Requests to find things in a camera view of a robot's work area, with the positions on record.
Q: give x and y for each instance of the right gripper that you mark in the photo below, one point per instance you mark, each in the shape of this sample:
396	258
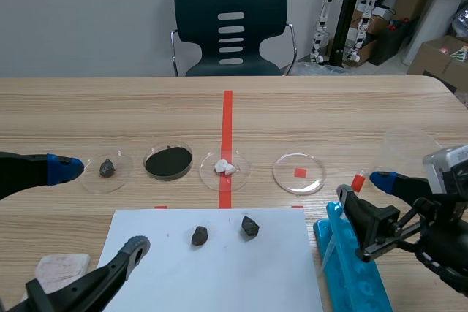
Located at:
442	231

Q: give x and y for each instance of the dark blue chair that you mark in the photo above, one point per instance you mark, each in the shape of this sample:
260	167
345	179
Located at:
204	8

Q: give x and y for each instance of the clear plastic beaker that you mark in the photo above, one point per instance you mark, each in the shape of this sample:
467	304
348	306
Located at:
402	151

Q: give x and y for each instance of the glass dish with black powder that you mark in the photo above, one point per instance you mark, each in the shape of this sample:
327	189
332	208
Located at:
169	162

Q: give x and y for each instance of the black metal pole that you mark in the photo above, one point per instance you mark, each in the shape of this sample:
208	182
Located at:
347	8

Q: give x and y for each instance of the small white tile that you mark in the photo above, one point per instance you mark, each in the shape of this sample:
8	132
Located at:
62	270

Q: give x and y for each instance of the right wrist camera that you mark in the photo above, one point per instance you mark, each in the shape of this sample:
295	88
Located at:
448	169

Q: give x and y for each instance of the small dark stone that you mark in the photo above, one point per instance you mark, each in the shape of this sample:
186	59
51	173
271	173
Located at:
107	168
249	228
199	236

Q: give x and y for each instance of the white lump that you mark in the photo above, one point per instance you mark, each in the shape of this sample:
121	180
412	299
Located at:
230	170
220	166

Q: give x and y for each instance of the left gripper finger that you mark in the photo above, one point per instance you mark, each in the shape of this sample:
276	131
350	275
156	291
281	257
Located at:
33	171
109	279

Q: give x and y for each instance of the turquoise rack with round holes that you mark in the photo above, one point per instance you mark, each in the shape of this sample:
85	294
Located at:
347	290

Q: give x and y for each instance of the clear glass dish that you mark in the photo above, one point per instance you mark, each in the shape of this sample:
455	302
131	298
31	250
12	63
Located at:
91	180
311	177
219	182

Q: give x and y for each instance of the dropper with red bulb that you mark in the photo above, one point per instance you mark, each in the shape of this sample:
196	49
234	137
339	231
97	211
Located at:
358	181

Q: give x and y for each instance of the white sheet of paper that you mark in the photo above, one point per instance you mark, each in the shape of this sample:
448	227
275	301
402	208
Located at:
219	279

